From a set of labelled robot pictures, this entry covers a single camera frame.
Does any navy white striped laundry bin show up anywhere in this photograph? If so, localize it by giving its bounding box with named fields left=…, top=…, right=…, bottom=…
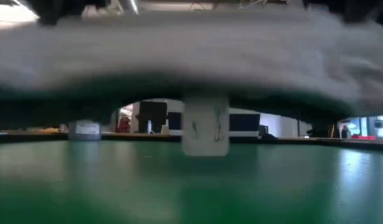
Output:
left=166, top=107, right=262, bottom=138

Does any black aluminium table frame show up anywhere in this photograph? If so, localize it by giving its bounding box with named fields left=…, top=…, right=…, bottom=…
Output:
left=0, top=133, right=383, bottom=153

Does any black standing panel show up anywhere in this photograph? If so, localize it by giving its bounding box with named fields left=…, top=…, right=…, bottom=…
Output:
left=138, top=101, right=168, bottom=134

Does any red storage bin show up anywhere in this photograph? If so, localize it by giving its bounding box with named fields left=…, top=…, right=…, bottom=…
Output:
left=118, top=116, right=131, bottom=134

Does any clear spray bottle blue trigger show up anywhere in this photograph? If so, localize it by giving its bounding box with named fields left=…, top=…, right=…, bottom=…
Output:
left=67, top=119, right=102, bottom=141

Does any grey heathered t-shirt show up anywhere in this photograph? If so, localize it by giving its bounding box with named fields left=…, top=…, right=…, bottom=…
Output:
left=0, top=9, right=383, bottom=157

